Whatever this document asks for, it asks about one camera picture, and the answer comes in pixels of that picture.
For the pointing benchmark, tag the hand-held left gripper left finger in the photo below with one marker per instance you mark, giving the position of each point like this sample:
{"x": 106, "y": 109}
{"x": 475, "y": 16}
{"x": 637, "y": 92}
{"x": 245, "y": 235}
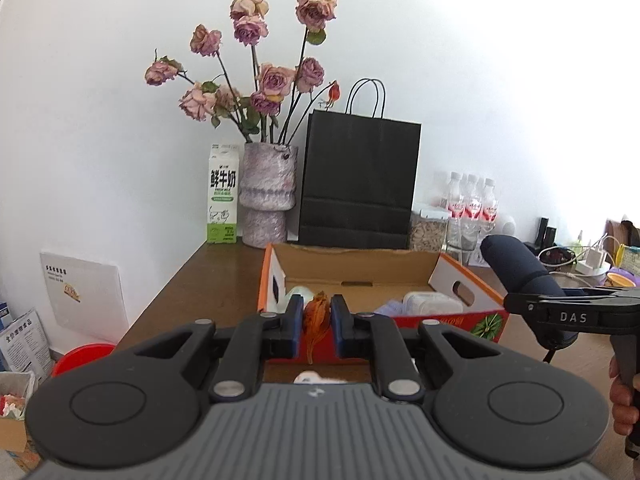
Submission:
{"x": 296, "y": 325}

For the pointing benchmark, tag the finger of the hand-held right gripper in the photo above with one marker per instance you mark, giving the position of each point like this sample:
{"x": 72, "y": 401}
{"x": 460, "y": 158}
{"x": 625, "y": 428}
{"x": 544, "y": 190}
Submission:
{"x": 525, "y": 310}
{"x": 615, "y": 292}

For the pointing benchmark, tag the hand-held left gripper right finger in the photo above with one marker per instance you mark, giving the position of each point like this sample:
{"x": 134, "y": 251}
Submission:
{"x": 339, "y": 325}

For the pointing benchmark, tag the iridescent plastic bag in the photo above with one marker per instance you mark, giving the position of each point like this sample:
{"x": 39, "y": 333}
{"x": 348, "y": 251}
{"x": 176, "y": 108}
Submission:
{"x": 300, "y": 294}

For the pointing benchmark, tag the red cardboard box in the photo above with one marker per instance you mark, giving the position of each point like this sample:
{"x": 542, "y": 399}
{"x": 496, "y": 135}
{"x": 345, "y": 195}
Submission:
{"x": 350, "y": 270}

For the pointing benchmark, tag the clear cotton swab box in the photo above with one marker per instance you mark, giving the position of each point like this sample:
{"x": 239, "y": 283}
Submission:
{"x": 432, "y": 302}

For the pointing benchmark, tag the clear seed container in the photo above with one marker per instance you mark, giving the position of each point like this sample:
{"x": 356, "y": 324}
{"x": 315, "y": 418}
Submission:
{"x": 427, "y": 232}

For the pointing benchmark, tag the person's right hand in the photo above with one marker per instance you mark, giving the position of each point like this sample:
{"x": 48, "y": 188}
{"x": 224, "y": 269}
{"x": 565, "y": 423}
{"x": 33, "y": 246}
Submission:
{"x": 621, "y": 405}

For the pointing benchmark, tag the white charger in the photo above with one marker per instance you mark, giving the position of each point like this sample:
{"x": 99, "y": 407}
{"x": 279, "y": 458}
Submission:
{"x": 595, "y": 260}

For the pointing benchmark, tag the black upright device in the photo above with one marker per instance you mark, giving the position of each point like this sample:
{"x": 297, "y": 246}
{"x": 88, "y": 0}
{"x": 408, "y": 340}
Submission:
{"x": 546, "y": 232}

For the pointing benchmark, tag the white round speaker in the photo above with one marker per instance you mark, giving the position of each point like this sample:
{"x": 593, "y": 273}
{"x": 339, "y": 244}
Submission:
{"x": 507, "y": 226}

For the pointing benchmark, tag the water bottles with red labels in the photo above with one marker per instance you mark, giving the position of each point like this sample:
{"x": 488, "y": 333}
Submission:
{"x": 462, "y": 240}

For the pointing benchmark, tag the red label water bottle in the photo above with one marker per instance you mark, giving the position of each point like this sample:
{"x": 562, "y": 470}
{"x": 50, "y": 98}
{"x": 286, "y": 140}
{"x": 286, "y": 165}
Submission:
{"x": 473, "y": 202}
{"x": 455, "y": 200}
{"x": 490, "y": 205}

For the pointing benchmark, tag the black paper bag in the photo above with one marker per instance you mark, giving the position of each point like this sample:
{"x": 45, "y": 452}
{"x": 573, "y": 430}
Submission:
{"x": 357, "y": 180}

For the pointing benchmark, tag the mottled purple vase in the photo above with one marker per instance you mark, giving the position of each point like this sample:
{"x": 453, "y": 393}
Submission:
{"x": 267, "y": 180}

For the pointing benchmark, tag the white green milk carton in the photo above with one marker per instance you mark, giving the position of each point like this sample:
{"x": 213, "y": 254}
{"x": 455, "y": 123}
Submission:
{"x": 222, "y": 185}

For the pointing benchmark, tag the white paper sign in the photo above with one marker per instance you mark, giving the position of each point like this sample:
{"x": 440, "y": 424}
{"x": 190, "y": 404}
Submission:
{"x": 85, "y": 300}

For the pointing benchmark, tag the red plastic basin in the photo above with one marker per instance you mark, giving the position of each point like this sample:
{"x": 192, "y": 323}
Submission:
{"x": 82, "y": 357}

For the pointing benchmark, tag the dried pink rose bouquet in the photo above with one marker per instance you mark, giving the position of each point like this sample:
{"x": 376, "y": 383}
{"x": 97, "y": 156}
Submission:
{"x": 272, "y": 80}

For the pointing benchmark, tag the blue white carton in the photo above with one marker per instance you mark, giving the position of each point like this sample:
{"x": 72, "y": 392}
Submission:
{"x": 22, "y": 342}

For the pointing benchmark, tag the brown cardboard bin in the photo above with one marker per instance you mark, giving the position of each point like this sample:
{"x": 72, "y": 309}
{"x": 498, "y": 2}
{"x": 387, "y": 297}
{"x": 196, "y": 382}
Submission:
{"x": 15, "y": 410}

